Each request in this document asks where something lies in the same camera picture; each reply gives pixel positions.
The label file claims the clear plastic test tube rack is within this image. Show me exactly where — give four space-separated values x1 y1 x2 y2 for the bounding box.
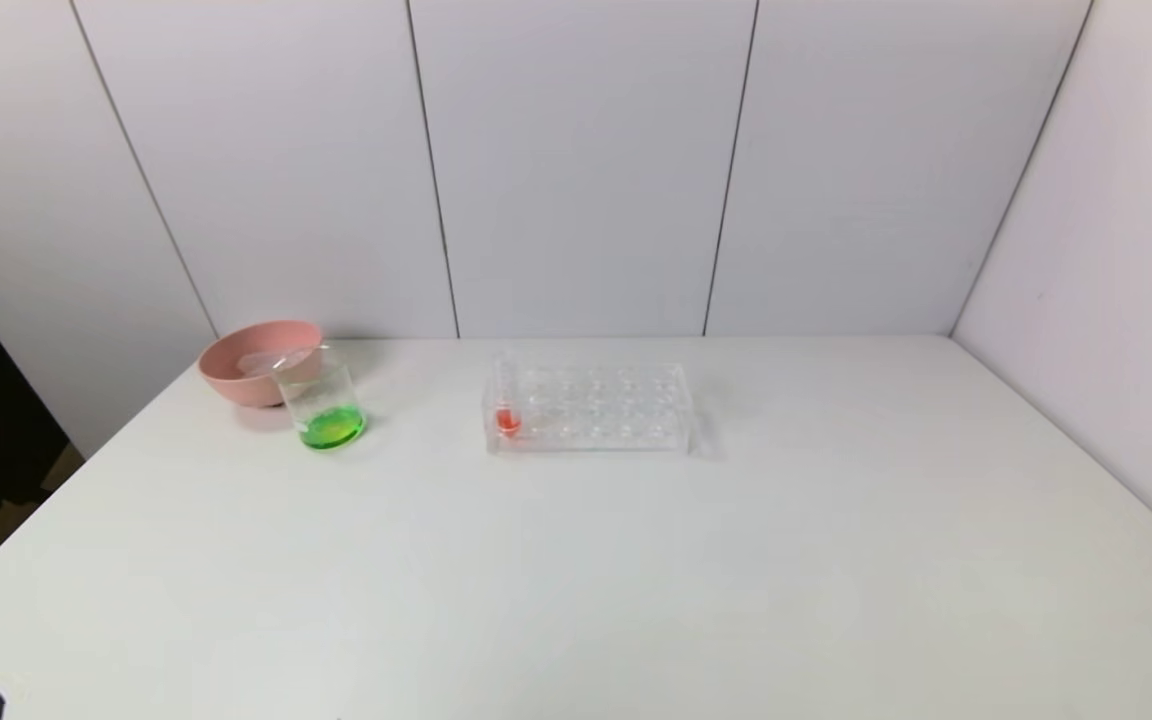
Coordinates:
482 358 709 459

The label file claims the test tube with red pigment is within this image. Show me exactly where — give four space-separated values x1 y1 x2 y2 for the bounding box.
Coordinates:
492 355 523 439

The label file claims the clear glass beaker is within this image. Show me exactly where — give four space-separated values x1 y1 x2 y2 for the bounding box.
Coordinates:
271 345 369 452

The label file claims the pink bowl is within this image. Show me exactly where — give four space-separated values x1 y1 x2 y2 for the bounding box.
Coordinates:
198 320 325 408

